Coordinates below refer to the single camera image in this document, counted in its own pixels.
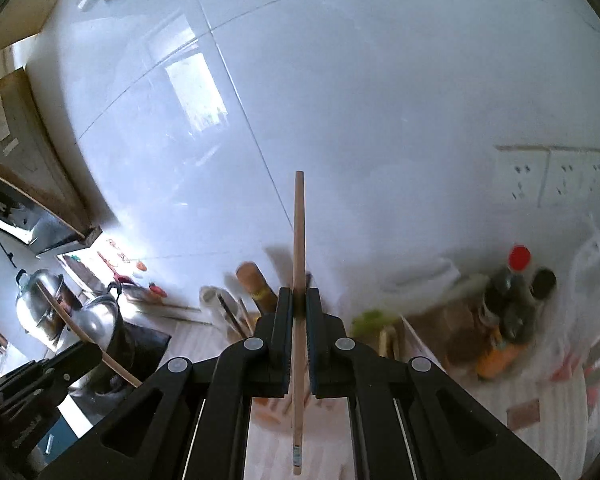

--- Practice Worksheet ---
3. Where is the light wooden chopstick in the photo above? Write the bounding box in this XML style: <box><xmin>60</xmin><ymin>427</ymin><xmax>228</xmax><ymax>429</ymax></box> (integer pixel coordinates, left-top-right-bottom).
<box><xmin>36</xmin><ymin>284</ymin><xmax>142</xmax><ymax>388</ymax></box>
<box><xmin>291</xmin><ymin>170</ymin><xmax>306</xmax><ymax>476</ymax></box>

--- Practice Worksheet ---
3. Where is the black induction cooktop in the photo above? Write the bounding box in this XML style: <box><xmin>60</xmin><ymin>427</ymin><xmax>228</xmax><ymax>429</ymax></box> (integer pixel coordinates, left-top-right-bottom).
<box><xmin>70</xmin><ymin>321</ymin><xmax>171</xmax><ymax>418</ymax></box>

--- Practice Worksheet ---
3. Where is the steel steamer pot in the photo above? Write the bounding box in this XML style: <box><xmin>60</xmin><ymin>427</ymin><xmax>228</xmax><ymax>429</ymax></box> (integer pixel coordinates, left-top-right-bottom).
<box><xmin>16</xmin><ymin>269</ymin><xmax>82</xmax><ymax>347</ymax></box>

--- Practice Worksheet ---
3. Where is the white cylindrical utensil holder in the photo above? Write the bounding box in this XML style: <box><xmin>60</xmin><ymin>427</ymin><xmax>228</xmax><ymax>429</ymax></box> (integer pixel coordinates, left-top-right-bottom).
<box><xmin>199</xmin><ymin>286</ymin><xmax>258</xmax><ymax>341</ymax></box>

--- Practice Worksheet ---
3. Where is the dark chopstick in holder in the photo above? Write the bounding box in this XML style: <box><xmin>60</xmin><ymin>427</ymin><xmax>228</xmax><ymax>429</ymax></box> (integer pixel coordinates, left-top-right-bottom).
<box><xmin>217</xmin><ymin>295</ymin><xmax>248</xmax><ymax>339</ymax></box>

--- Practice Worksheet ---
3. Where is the small brown square tag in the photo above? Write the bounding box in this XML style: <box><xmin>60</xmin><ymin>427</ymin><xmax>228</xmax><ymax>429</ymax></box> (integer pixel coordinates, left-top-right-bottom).
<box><xmin>506</xmin><ymin>398</ymin><xmax>541</xmax><ymax>431</ymax></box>

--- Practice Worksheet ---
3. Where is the steel wok with lid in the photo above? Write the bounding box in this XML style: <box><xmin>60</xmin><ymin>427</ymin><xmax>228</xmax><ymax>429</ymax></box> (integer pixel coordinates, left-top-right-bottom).
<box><xmin>72</xmin><ymin>282</ymin><xmax>126</xmax><ymax>360</ymax></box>

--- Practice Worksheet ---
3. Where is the striped cat pattern mat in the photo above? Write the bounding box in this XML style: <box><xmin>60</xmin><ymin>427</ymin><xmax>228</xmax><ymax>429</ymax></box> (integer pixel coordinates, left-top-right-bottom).
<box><xmin>168</xmin><ymin>318</ymin><xmax>589</xmax><ymax>480</ymax></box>

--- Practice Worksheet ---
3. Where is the black cap sauce bottle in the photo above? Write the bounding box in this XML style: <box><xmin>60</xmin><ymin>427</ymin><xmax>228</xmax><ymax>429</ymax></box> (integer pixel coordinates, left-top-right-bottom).
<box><xmin>500</xmin><ymin>268</ymin><xmax>557</xmax><ymax>344</ymax></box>

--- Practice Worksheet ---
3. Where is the red cap sauce bottle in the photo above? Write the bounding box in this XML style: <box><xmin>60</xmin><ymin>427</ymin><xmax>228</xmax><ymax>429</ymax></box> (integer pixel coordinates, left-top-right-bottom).
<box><xmin>478</xmin><ymin>245</ymin><xmax>531</xmax><ymax>328</ymax></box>

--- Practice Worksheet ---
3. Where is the dark soy sauce bottle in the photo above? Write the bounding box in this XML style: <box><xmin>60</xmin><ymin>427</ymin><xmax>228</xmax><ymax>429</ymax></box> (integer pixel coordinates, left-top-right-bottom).
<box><xmin>236</xmin><ymin>261</ymin><xmax>277</xmax><ymax>314</ymax></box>

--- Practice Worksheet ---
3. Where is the black range hood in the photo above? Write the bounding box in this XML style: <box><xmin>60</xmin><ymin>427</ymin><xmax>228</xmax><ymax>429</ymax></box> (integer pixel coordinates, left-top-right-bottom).
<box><xmin>0</xmin><ymin>179</ymin><xmax>102</xmax><ymax>256</ymax></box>

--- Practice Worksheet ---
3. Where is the clear plastic bag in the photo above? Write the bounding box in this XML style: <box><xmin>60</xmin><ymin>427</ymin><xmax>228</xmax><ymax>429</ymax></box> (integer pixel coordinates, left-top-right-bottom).
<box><xmin>544</xmin><ymin>213</ymin><xmax>600</xmax><ymax>411</ymax></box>

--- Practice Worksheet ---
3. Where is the white wall power outlet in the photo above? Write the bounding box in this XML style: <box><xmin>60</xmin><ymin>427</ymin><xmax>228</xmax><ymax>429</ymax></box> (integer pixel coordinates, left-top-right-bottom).
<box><xmin>492</xmin><ymin>146</ymin><xmax>600</xmax><ymax>207</ymax></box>

